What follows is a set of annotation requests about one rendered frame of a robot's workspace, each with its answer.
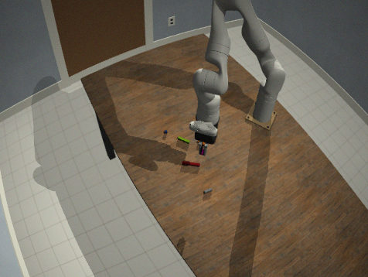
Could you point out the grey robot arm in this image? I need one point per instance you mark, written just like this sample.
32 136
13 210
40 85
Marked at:
217 52

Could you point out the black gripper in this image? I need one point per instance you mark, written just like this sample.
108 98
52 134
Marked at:
204 129

